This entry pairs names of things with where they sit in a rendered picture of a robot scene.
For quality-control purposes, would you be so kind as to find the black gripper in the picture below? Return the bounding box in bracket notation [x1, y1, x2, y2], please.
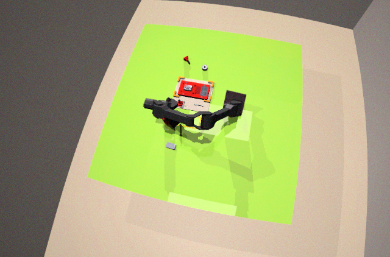
[164, 118, 179, 128]

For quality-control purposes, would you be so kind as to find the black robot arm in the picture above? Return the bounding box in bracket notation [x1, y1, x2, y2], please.
[143, 97, 243, 130]

